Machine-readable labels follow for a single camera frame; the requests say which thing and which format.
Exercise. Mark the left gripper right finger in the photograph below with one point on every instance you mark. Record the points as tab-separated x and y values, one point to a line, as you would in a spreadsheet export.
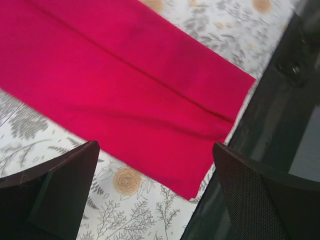
264	203

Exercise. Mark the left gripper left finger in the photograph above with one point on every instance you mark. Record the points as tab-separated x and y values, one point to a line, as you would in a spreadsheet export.
47	201

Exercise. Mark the magenta t-shirt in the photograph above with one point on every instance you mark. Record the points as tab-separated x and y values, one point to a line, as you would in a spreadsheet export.
116	72

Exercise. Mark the floral patterned table mat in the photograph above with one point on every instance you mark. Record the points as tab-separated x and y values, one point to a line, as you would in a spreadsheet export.
121	205

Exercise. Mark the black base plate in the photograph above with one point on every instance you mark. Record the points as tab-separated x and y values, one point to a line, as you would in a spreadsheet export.
280	126

